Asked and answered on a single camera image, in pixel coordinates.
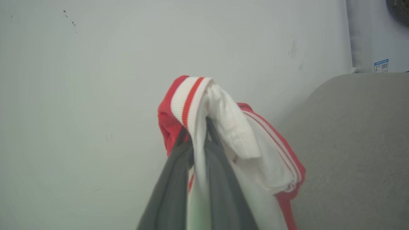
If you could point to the white washing machine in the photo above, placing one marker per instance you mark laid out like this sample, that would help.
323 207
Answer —
367 35

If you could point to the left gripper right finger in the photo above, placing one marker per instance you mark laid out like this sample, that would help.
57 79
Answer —
223 198

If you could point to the red and white jersey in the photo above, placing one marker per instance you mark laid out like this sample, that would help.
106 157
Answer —
271 166

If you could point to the dark round washing machine door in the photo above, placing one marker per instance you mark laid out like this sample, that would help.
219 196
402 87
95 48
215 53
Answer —
400 9

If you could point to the blue and white sticker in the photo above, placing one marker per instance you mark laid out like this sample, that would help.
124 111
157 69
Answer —
381 65

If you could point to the grey fabric sofa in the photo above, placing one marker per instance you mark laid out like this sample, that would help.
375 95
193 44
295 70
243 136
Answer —
354 153

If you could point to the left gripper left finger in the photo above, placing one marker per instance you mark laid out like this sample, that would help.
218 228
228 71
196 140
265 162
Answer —
169 191

